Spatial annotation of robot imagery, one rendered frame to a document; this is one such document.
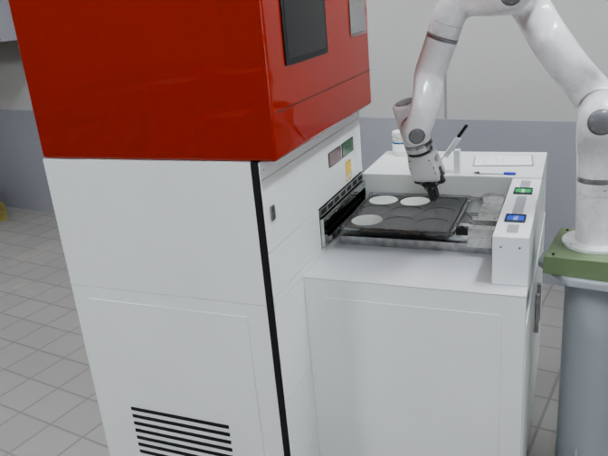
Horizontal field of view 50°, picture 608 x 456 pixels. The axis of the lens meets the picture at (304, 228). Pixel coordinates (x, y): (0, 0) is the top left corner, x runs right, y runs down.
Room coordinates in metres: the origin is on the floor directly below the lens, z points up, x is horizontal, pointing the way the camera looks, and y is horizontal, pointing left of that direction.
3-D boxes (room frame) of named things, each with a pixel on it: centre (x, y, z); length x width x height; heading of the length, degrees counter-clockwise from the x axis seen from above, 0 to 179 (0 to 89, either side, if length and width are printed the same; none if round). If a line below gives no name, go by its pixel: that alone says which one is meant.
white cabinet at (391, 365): (2.05, -0.47, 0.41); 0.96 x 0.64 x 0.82; 156
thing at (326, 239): (2.10, -0.15, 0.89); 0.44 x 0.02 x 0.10; 156
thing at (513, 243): (1.82, -0.65, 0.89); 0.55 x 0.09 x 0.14; 156
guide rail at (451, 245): (1.89, -0.35, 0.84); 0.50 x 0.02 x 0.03; 66
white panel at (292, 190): (1.94, -0.06, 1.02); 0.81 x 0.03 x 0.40; 156
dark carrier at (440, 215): (2.02, -0.34, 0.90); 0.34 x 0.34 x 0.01; 66
